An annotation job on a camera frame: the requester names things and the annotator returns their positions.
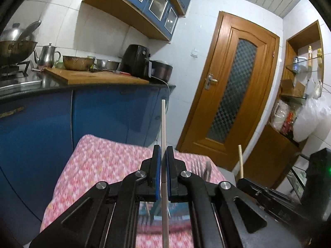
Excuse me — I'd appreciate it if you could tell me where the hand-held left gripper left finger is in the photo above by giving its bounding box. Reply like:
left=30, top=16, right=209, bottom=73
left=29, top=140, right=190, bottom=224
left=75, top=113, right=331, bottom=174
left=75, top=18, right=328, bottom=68
left=28, top=145, right=162, bottom=248

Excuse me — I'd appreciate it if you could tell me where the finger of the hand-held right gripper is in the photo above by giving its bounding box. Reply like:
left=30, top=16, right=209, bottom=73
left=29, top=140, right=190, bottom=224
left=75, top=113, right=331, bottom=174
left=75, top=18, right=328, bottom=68
left=237, top=178, right=269, bottom=207

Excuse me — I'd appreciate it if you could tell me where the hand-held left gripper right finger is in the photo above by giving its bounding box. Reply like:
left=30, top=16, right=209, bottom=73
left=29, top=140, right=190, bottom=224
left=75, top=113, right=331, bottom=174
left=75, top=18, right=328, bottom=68
left=166, top=146, right=302, bottom=248

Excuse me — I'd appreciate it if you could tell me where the wooden chopstick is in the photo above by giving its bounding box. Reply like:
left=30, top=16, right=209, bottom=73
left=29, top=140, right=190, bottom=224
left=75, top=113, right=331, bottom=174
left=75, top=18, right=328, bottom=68
left=161, top=99, right=170, bottom=248
left=237, top=145, right=245, bottom=180

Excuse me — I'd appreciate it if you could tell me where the metal fork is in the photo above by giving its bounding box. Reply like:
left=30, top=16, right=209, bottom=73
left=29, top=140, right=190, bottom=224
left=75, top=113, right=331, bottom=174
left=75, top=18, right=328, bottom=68
left=191, top=159, right=212, bottom=183

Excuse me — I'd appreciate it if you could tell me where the black framed glass tank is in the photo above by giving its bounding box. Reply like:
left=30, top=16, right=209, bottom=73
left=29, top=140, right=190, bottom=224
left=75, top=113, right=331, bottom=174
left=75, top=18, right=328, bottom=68
left=284, top=167, right=312, bottom=202

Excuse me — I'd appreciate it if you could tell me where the low wooden cabinet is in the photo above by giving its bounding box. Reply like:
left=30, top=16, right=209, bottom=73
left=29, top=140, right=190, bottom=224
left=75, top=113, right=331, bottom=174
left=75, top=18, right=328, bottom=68
left=243, top=124, right=303, bottom=190

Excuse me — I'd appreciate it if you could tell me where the pink floral tablecloth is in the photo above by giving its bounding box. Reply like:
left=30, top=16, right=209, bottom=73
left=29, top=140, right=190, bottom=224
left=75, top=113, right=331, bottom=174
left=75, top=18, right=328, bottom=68
left=40, top=134, right=226, bottom=248

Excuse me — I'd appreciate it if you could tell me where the white plastic bag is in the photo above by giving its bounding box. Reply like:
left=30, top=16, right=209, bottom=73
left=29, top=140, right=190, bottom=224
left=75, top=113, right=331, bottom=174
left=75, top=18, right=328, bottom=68
left=292, top=93, right=331, bottom=143

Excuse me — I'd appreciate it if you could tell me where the clear bag of food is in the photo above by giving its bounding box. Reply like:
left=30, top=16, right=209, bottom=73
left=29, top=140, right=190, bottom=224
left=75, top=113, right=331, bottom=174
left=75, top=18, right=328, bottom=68
left=270, top=99, right=291, bottom=133

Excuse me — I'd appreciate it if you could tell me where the blue base cabinet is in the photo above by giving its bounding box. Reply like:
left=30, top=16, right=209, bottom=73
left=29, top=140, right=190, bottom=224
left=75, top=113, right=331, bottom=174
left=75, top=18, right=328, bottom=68
left=0, top=83, right=177, bottom=239

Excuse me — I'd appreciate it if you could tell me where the dark rice cooker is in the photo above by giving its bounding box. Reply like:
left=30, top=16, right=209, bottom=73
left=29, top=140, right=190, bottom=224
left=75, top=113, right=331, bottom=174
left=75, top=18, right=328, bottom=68
left=150, top=60, right=173, bottom=82

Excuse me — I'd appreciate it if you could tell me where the wooden cutting board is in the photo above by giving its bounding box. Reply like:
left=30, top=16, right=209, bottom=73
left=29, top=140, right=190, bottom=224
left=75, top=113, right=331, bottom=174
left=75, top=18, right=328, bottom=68
left=43, top=67, right=150, bottom=85

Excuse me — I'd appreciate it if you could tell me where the black air fryer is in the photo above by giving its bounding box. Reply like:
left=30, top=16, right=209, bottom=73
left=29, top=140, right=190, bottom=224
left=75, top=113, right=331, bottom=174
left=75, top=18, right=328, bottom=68
left=120, top=44, right=154, bottom=79

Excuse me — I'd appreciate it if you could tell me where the small metal bowl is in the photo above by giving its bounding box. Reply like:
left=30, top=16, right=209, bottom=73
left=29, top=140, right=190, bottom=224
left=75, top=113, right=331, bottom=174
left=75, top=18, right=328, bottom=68
left=96, top=59, right=121, bottom=70

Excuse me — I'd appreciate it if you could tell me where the metal colander bowl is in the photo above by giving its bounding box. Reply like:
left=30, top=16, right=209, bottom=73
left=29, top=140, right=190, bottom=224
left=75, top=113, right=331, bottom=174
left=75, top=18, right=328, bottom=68
left=62, top=55, right=96, bottom=71

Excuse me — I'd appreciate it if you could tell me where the wooden door with glass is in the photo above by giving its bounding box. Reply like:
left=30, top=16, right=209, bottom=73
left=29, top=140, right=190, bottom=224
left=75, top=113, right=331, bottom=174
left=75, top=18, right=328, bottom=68
left=176, top=10, right=281, bottom=165

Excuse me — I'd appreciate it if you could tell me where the metal kettle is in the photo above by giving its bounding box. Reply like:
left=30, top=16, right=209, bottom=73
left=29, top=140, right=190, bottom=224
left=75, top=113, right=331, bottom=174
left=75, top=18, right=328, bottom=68
left=34, top=43, right=62, bottom=69

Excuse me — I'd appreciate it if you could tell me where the gas stove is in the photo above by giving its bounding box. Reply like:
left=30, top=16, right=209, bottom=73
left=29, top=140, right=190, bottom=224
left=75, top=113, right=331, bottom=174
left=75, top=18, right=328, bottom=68
left=0, top=61, right=32, bottom=89

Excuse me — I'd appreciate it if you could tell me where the metal wok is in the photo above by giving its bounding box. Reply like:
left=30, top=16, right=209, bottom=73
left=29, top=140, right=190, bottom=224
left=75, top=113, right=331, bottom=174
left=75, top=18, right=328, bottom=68
left=0, top=40, right=38, bottom=67

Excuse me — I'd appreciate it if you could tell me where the metal wok lid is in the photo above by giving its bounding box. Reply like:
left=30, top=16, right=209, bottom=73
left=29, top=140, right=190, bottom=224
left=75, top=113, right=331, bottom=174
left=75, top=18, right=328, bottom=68
left=0, top=20, right=42, bottom=42

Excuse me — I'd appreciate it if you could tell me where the white power cable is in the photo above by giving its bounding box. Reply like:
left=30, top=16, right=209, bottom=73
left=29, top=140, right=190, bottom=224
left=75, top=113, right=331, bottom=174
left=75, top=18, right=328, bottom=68
left=151, top=76, right=171, bottom=112

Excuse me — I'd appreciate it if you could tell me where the metal door handle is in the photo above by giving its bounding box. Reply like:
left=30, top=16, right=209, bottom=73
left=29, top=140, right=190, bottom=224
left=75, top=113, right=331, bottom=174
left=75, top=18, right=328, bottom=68
left=204, top=74, right=218, bottom=91

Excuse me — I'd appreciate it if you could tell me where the wooden wall shelf niche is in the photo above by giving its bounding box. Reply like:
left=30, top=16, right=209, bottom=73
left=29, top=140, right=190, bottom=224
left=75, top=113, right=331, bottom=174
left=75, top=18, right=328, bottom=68
left=281, top=20, right=325, bottom=99

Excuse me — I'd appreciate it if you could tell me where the blue wall cabinet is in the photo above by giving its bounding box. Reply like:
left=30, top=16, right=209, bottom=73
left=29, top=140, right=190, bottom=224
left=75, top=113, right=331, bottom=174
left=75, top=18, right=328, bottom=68
left=82, top=0, right=196, bottom=41

